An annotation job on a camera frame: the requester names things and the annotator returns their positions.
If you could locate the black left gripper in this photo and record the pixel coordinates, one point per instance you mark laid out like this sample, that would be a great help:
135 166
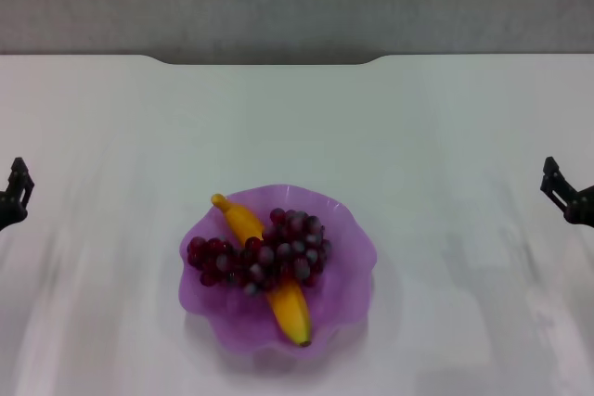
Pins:
9 213

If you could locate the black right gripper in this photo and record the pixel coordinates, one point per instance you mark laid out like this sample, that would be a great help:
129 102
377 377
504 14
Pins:
584 210

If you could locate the dark red grape bunch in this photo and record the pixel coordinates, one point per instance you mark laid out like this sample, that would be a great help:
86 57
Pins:
278 252

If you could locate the yellow banana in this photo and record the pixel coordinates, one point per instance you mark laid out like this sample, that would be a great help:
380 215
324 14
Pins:
290 312

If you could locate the purple wavy plastic bowl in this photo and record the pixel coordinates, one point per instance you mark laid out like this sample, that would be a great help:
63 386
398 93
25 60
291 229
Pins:
343 275

